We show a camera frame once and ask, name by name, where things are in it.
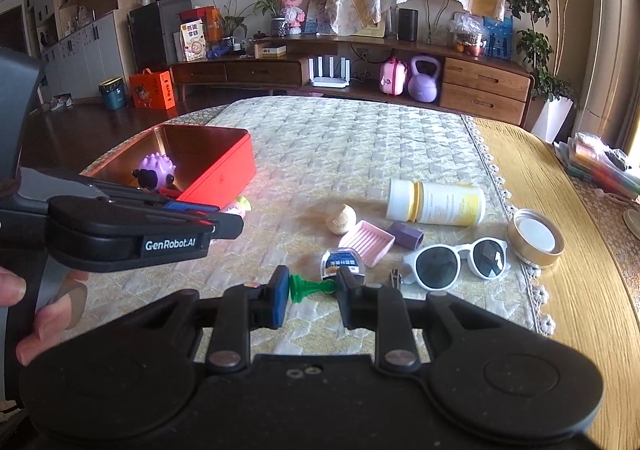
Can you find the small pastel toy figure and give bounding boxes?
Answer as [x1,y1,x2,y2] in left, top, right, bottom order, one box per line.
[222,195,252,220]

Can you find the clear plastic bag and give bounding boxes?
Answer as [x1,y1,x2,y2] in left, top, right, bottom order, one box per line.
[449,12,489,56]

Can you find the pink soap dish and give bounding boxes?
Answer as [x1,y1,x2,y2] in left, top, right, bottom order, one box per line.
[339,221,396,269]

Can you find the wooden media console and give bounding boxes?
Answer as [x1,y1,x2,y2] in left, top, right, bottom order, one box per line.
[169,36,534,127]

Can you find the white router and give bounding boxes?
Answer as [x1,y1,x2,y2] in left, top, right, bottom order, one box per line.
[307,56,351,89]

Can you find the potted tree white pot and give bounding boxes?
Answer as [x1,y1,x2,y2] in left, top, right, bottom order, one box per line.
[506,0,592,144]

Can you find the black cylinder speaker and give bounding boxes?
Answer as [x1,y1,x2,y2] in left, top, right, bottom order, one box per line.
[397,7,420,42]

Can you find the purple kettlebell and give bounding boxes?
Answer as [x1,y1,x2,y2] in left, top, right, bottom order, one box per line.
[407,55,442,103]

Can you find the purple hexagonal cap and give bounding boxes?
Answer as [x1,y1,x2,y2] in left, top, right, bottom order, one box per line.
[388,221,426,250]

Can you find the pink toy suitcase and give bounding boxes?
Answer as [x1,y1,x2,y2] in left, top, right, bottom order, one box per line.
[378,56,406,96]

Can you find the standing air conditioner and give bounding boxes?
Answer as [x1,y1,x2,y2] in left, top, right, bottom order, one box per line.
[574,0,640,157]

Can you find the purple spiky toy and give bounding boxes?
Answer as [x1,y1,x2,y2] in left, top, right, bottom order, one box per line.
[132,153,179,192]

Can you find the white sunglasses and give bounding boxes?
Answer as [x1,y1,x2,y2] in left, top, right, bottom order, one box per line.
[402,237,512,291]

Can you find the small blue white packet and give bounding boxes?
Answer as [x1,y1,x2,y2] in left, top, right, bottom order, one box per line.
[320,247,366,282]

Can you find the white snack bag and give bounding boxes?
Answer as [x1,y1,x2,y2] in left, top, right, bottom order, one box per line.
[179,19,207,62]

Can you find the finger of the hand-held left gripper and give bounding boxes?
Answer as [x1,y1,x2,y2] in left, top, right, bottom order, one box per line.
[112,203,247,240]
[79,176,222,214]

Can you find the green plastic chess piece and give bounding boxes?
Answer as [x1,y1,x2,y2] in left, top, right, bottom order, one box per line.
[289,273,341,305]

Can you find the orange red carton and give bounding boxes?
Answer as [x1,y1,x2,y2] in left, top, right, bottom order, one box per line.
[179,6,221,42]

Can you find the stack of colourful packets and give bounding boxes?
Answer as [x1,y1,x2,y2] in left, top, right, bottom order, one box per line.
[552,131,640,199]

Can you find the white plate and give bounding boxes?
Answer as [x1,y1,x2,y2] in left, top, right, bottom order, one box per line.
[622,209,640,242]

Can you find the small green potted plant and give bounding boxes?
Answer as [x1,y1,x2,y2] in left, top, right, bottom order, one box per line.
[219,0,249,52]

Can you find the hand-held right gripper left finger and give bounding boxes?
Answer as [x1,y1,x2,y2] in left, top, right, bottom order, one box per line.
[159,265,292,375]

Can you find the pink plush doll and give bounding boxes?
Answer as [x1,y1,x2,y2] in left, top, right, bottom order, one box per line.
[276,0,307,36]

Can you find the potted orchid plant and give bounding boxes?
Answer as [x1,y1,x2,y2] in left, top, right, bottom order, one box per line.
[249,0,289,38]

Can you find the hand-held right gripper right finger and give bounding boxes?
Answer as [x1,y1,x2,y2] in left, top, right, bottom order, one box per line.
[335,267,472,375]

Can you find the person's left hand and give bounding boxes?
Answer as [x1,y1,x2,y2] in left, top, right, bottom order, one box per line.
[0,264,90,367]

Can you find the black mini fridge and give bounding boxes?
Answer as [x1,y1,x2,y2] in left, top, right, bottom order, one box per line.
[127,0,194,77]

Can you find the blue desk calendar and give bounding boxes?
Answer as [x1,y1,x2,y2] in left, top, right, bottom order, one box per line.
[304,0,334,36]

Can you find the red tin box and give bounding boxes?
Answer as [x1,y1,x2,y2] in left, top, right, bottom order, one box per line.
[79,125,257,212]

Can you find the teal bin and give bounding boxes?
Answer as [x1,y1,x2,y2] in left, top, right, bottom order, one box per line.
[98,77,126,112]

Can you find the yellow woven table cover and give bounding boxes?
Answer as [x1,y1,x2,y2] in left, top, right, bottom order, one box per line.
[472,116,640,442]

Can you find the white pill bottle yellow label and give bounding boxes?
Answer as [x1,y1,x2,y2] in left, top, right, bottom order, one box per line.
[385,178,486,227]

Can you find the orange gift box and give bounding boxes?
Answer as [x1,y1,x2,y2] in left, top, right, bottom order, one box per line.
[129,69,176,110]

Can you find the wall cabinet with shelves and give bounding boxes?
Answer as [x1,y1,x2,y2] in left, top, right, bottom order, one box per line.
[24,0,122,102]

